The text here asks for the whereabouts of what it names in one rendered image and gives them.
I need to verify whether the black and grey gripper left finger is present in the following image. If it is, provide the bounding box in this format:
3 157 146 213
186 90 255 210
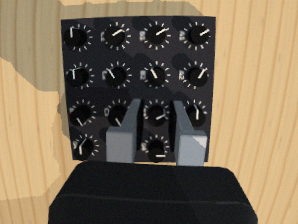
106 99 144 163

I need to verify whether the black knob box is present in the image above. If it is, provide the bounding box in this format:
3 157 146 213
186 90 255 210
61 16 216 163

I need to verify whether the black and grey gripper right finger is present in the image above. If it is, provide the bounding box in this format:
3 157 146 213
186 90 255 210
168 100 207 166

